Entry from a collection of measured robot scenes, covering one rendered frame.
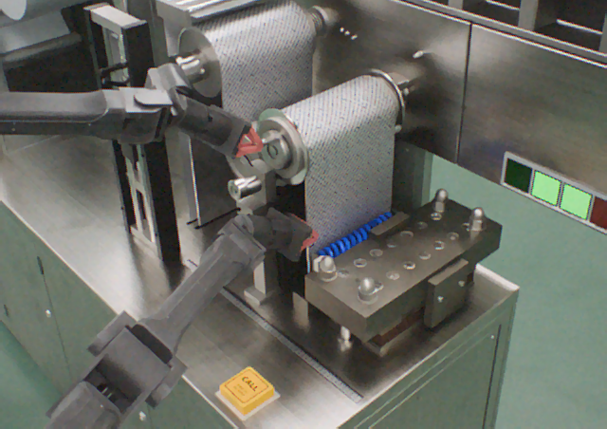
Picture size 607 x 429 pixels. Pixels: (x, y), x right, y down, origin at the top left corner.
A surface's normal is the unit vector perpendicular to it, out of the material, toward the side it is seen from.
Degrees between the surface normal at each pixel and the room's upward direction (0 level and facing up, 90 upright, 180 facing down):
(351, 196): 90
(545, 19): 90
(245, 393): 0
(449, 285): 90
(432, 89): 90
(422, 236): 0
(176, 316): 41
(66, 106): 25
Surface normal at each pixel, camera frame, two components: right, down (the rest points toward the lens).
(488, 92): -0.75, 0.38
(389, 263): -0.03, -0.83
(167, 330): 0.63, -0.67
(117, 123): 0.36, 0.73
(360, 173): 0.66, 0.40
